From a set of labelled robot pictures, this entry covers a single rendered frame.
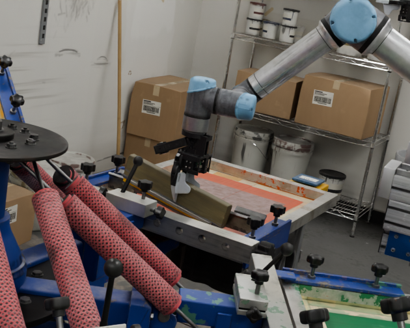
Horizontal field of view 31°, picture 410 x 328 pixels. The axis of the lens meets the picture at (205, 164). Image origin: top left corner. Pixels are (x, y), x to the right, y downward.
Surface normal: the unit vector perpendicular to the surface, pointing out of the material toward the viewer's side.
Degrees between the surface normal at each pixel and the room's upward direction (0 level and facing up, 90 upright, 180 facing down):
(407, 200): 90
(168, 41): 90
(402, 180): 90
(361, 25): 87
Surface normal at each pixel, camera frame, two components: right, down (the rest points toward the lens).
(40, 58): 0.87, 0.26
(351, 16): -0.29, 0.14
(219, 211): -0.49, 0.11
